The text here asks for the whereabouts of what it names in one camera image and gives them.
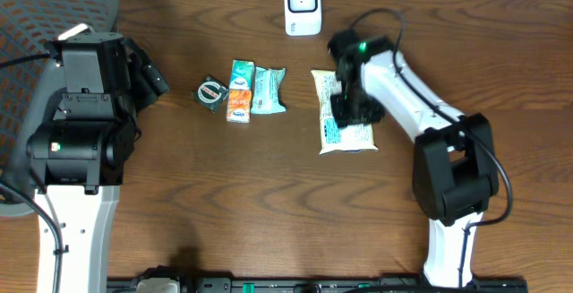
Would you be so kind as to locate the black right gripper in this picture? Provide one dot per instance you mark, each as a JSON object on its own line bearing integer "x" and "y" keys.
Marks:
{"x": 372, "y": 115}

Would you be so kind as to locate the yellow snack chip bag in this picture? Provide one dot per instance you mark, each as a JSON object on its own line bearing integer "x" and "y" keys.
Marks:
{"x": 354, "y": 138}

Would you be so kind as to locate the teal snack pack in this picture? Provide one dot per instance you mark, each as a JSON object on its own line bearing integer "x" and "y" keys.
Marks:
{"x": 265, "y": 98}

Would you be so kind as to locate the small teal snack box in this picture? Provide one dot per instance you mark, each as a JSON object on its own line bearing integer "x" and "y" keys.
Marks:
{"x": 241, "y": 75}

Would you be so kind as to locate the small orange snack box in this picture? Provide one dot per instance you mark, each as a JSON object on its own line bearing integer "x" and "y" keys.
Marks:
{"x": 239, "y": 106}

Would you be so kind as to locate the dark green balm box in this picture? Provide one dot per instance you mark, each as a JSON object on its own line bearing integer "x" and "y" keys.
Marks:
{"x": 211, "y": 93}

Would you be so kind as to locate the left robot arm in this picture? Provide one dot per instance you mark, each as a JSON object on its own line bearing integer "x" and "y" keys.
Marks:
{"x": 88, "y": 108}

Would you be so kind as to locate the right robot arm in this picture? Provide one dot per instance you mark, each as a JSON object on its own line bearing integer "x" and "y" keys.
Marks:
{"x": 453, "y": 175}

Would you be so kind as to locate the white barcode scanner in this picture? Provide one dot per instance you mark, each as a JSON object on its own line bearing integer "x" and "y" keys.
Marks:
{"x": 302, "y": 17}

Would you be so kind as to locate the dark grey plastic basket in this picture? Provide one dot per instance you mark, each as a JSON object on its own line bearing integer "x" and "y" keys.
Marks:
{"x": 25, "y": 26}

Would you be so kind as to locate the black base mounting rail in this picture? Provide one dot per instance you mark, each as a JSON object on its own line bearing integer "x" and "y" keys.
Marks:
{"x": 225, "y": 285}

